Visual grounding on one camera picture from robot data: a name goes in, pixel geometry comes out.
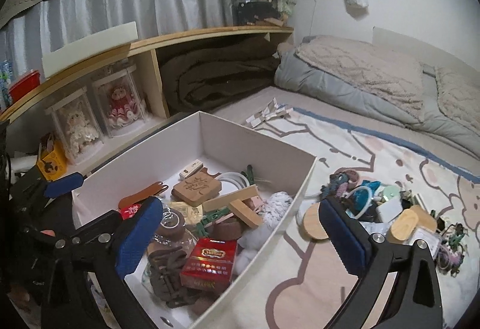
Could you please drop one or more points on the white shoe box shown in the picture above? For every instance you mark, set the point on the white shoe box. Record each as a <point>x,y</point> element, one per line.
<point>205,164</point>

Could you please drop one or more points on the yellow cartoon box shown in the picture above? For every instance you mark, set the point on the yellow cartoon box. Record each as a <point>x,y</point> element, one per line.
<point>51,159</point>

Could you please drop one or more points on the square carved wooden coaster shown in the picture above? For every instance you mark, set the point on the square carved wooden coaster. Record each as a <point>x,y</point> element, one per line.
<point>197,189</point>

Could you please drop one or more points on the brown folded blanket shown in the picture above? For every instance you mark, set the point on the brown folded blanket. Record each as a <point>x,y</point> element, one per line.
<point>205,79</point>

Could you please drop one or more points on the round wooden coaster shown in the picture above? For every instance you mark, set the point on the round wooden coaster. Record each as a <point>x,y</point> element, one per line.
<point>311,223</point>

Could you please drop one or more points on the wooden shelf unit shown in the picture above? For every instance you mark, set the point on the wooden shelf unit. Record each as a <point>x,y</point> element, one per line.
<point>27,117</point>

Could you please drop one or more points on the white crumpled cloth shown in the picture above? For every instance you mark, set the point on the white crumpled cloth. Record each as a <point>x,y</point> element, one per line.
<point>251,241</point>

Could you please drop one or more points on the cartoon bear blanket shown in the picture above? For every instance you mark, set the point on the cartoon bear blanket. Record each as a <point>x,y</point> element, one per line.
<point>310,282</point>

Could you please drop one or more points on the red lidded jar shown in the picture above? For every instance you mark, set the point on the red lidded jar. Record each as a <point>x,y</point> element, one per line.
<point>24,85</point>

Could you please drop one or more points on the beige pillow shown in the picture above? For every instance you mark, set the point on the beige pillow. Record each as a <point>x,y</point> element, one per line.
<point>458,96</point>
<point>390,75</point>

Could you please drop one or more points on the right beige pillow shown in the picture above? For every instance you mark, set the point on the right beige pillow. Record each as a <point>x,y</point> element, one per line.
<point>458,96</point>

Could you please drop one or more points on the white charger block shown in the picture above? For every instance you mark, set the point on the white charger block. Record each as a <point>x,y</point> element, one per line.
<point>389,210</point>

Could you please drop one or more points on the white headboard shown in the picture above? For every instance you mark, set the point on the white headboard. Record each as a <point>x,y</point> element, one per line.
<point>423,52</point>

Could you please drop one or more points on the grey curtain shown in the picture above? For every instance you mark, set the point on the grey curtain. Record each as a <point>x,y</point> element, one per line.
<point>51,24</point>

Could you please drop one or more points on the grey duvet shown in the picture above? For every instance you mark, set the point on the grey duvet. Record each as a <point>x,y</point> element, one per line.
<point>296,75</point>

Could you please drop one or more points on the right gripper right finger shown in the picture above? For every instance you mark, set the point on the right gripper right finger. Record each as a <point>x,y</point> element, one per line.
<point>414,300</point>

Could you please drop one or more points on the small wooden block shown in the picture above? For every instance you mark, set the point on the small wooden block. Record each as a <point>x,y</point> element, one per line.
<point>245,214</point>

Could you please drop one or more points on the red cigarette box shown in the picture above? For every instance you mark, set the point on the red cigarette box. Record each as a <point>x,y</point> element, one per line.
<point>209,267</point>

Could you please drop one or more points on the red sachet packet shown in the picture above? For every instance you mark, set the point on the red sachet packet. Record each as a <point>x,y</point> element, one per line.
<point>130,211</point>

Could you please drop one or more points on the person's left hand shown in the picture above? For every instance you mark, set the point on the person's left hand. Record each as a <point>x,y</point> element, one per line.
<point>48,233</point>

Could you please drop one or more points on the left beige pillow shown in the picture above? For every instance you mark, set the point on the left beige pillow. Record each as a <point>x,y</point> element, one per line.
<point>390,75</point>

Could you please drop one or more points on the green clothespin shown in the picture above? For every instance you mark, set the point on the green clothespin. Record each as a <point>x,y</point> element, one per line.
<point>208,219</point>
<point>248,173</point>

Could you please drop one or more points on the pink plastic clip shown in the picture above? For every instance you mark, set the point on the pink plastic clip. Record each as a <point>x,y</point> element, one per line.
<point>254,203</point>

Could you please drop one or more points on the doll in display case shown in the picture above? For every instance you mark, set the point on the doll in display case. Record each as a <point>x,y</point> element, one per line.
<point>121,103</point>

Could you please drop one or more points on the brown tape roll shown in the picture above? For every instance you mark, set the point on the brown tape roll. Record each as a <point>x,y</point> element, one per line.
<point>229,229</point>
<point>173,233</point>

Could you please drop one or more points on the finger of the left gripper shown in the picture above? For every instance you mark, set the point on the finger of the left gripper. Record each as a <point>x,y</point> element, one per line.
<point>63,185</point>

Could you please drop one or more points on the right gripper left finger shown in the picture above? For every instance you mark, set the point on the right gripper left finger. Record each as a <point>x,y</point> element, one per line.
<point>109,247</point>

